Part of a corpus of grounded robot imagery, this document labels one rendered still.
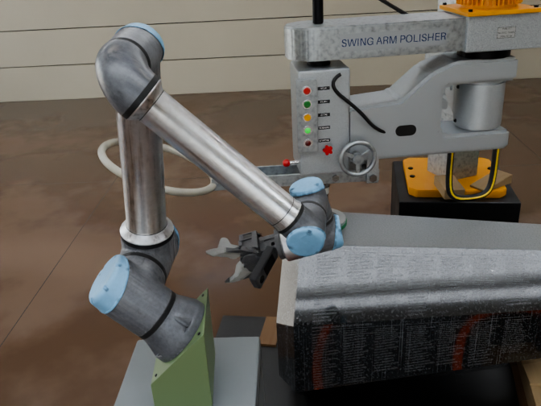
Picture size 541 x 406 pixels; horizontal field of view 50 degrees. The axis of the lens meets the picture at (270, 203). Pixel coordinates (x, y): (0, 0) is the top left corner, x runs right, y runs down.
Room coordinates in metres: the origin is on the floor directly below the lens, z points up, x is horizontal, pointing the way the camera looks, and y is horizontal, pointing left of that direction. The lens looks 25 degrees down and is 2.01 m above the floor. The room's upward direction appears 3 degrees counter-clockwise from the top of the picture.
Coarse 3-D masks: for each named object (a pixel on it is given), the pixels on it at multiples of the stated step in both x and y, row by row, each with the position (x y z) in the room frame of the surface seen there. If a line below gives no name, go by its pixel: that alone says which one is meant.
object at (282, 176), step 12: (264, 168) 2.29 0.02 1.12; (276, 168) 2.30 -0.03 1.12; (288, 168) 2.30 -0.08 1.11; (360, 168) 2.33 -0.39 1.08; (276, 180) 2.19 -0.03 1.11; (288, 180) 2.19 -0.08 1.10; (324, 180) 2.20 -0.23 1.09; (336, 180) 2.20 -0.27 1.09; (348, 180) 2.21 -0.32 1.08; (360, 180) 2.21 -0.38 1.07; (372, 180) 2.18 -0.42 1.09
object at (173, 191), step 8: (104, 144) 2.21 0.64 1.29; (112, 144) 2.27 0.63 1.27; (104, 152) 2.12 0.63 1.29; (176, 152) 2.42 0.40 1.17; (104, 160) 2.06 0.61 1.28; (112, 168) 2.02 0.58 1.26; (120, 168) 2.01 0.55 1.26; (120, 176) 1.99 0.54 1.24; (168, 192) 1.97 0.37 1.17; (176, 192) 1.98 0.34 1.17; (184, 192) 2.00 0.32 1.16; (192, 192) 2.02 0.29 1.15; (200, 192) 2.05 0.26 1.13; (208, 192) 2.09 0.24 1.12
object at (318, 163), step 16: (304, 64) 2.26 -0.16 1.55; (336, 64) 2.22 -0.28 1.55; (320, 80) 2.15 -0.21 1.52; (320, 96) 2.15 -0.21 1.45; (336, 96) 2.16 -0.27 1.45; (320, 112) 2.15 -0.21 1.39; (336, 112) 2.16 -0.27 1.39; (336, 128) 2.16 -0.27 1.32; (320, 144) 2.15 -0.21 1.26; (336, 144) 2.16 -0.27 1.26; (304, 160) 2.15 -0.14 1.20; (320, 160) 2.15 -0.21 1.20; (336, 160) 2.16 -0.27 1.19
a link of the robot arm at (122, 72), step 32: (96, 64) 1.27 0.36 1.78; (128, 64) 1.23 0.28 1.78; (128, 96) 1.19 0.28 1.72; (160, 96) 1.23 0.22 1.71; (160, 128) 1.21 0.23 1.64; (192, 128) 1.22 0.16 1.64; (192, 160) 1.22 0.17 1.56; (224, 160) 1.22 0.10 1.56; (256, 192) 1.21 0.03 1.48; (288, 224) 1.21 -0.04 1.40; (320, 224) 1.24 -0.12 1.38
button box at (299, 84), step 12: (300, 84) 2.13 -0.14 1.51; (312, 84) 2.13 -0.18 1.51; (300, 96) 2.13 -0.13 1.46; (312, 96) 2.13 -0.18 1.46; (300, 108) 2.13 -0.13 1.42; (312, 108) 2.13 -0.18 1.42; (300, 120) 2.13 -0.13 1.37; (312, 120) 2.13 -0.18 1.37; (300, 132) 2.13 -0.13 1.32; (312, 132) 2.13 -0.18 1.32; (300, 144) 2.13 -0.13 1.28; (312, 144) 2.13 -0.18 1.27
